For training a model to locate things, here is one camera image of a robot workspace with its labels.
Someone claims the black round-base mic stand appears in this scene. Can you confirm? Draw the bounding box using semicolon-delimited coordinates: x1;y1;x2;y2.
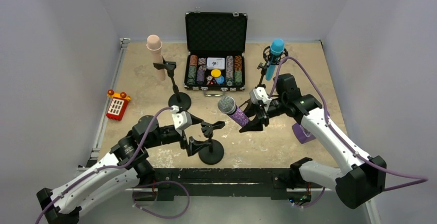
153;57;192;110

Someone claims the purple glitter microphone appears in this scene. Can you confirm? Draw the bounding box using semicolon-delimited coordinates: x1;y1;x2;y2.
217;96;249;127

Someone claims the blue microphone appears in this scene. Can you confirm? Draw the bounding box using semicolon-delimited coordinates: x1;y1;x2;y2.
265;38;284;81

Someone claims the pink microphone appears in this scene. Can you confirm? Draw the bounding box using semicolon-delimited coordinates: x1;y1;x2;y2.
146;35;163;64

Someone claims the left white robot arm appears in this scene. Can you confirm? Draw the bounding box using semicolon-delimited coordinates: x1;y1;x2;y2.
35;106;207;223

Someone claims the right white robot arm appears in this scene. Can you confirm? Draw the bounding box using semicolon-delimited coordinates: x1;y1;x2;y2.
240;74;386;209

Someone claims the blue poker chip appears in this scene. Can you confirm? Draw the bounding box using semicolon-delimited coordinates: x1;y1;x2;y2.
215;76;225;85

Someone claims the yellow poker chip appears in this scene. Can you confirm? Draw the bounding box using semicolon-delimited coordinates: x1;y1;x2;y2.
211;69;222;78

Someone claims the white card deck box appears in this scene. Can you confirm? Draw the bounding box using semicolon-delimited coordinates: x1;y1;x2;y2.
206;57;226;70

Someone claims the red yellow toy block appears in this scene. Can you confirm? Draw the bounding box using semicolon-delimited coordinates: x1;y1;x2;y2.
106;89;131;121

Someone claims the black poker chip case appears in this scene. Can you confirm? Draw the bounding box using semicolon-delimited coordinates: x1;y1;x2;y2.
183;11;248;92

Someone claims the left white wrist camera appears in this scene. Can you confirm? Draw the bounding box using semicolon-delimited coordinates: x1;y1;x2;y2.
171;106;193;136

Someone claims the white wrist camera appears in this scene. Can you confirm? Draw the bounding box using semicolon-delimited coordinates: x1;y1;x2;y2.
171;106;193;136
249;87;272;111

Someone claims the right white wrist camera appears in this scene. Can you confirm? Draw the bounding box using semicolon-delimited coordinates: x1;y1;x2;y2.
249;87;272;111

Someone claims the black tripod shock-mount stand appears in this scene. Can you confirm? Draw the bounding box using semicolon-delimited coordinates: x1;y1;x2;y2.
257;46;289;88

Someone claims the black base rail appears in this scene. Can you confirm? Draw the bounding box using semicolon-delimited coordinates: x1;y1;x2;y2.
120;158;322;203

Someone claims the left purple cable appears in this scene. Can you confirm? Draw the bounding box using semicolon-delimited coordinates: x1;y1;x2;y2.
34;106;178;224

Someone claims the purple cable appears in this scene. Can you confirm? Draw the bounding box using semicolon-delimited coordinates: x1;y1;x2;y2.
267;56;429;193
34;106;178;224

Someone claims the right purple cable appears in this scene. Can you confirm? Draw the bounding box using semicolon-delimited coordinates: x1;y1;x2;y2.
267;56;429;193

